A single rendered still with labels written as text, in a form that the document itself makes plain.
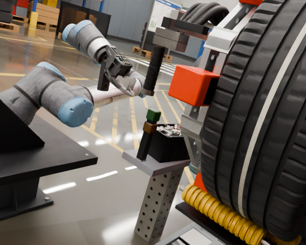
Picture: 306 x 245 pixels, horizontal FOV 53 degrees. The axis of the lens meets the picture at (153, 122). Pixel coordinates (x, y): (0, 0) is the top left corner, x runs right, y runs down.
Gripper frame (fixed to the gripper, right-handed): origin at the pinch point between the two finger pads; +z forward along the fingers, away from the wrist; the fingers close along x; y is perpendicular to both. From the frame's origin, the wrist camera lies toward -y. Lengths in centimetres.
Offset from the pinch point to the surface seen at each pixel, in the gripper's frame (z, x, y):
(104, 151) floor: -31, 76, -91
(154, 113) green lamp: 10.3, 4.3, 1.0
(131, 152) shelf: 12.1, 7.8, -20.8
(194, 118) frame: 30.7, -23.3, 23.1
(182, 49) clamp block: 10.8, -11.1, 29.1
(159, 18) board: -495, 738, -167
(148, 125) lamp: 11.8, 4.3, -4.3
